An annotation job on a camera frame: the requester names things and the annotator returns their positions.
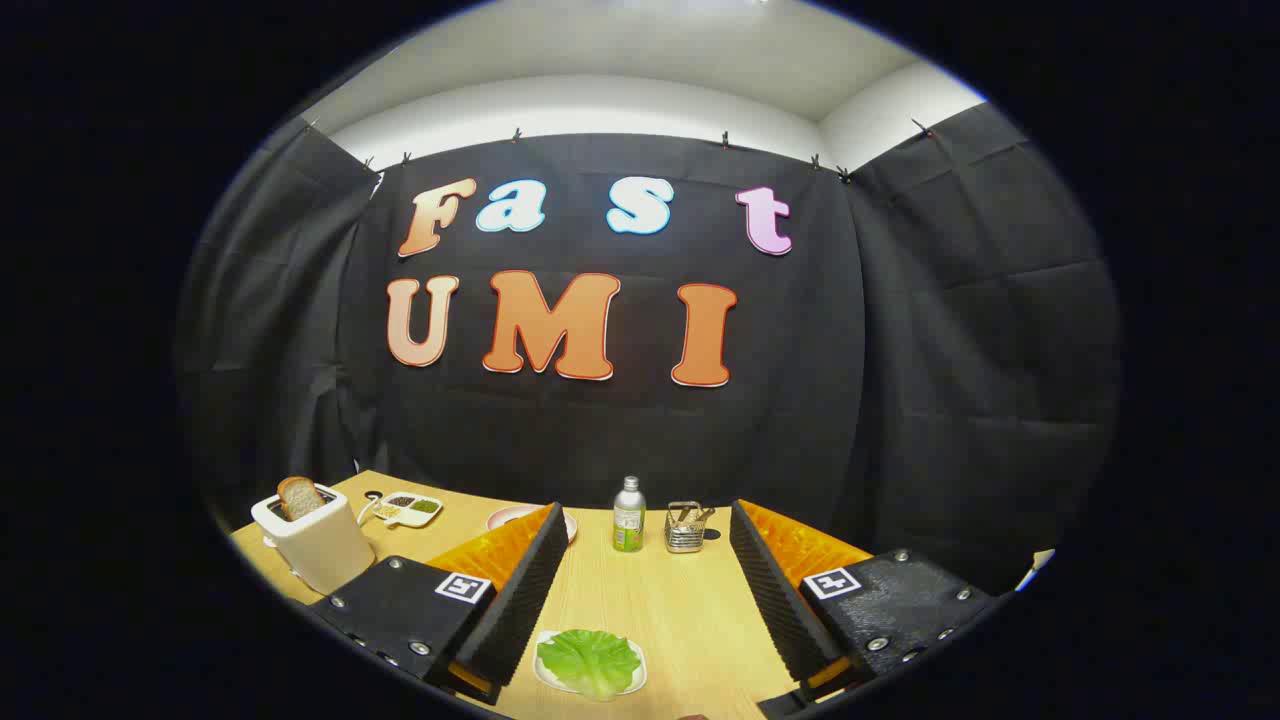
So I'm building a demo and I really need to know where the white square plate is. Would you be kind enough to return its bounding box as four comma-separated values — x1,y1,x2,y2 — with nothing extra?
532,628,648,698

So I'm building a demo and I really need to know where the green lettuce leaf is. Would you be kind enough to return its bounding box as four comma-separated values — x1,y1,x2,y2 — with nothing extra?
537,629,642,701

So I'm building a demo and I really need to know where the brown crust bread slice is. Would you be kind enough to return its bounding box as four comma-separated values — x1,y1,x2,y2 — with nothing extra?
277,476,326,522

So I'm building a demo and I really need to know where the metal bottle with green label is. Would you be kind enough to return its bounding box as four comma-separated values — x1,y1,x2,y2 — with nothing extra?
612,476,647,554

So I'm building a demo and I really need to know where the metal wire holder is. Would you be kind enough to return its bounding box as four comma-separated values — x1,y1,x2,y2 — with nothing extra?
665,501,707,554

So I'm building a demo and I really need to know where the black backdrop cloth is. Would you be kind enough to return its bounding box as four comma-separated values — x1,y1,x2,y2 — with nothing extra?
175,100,1121,591

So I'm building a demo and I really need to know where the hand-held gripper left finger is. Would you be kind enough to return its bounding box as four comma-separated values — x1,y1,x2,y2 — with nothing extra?
305,502,571,706

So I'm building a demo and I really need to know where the white toaster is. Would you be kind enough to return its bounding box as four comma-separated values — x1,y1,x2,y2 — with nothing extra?
250,484,377,597

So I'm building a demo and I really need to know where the white divided dish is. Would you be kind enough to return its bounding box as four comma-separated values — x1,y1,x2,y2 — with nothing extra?
372,492,444,529

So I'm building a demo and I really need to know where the pink plate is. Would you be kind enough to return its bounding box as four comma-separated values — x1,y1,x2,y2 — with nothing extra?
486,505,579,544

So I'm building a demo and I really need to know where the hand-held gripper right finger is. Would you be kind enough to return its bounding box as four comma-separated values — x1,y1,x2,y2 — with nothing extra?
729,499,1001,706

